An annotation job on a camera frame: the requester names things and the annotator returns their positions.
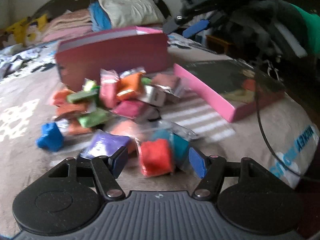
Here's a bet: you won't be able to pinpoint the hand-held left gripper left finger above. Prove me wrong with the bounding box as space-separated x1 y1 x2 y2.
45 145 129 201

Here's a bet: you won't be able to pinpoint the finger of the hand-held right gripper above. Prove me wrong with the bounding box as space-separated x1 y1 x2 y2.
182 11 225 38
162 14 195 34

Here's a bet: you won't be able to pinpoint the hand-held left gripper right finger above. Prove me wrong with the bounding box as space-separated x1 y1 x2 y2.
189 147 275 202

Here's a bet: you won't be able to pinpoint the red clay packet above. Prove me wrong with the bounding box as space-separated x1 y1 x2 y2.
139 139 175 178

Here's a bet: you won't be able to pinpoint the pile of colourful clay packets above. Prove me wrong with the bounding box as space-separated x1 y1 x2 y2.
50 67 199 168

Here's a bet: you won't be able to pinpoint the pink cardboard box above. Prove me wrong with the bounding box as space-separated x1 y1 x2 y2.
55 26 169 91

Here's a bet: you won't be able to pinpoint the wooden stool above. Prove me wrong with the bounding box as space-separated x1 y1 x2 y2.
206 34 236 55

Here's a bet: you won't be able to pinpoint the cream pillow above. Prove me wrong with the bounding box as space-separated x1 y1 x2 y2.
97 0 166 28

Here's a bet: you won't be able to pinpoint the pink box lid doll picture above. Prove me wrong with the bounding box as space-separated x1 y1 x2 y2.
173 60 286 123

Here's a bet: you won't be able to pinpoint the white charger cube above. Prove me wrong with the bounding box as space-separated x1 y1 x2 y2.
142 85 167 107

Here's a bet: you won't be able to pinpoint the blue toy figure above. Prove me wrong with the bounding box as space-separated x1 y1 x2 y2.
35 122 64 152

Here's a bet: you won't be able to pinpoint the blue pillow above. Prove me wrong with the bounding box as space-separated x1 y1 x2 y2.
88 2 112 32

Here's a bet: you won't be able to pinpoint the dark wooden headboard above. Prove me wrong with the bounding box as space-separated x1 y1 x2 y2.
32 0 172 20

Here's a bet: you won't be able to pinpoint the folded beige blanket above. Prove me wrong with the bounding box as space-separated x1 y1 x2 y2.
41 9 93 39

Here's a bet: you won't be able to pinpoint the folded pink blanket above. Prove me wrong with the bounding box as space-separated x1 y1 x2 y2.
41 29 93 44

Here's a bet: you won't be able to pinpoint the crumpled light clothes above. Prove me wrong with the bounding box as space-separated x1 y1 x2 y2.
0 44 58 81

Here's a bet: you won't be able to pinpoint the yellow plush toy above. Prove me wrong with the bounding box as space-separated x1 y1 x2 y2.
5 14 49 46

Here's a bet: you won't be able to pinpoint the black cable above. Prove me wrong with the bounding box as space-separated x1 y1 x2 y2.
254 79 303 178

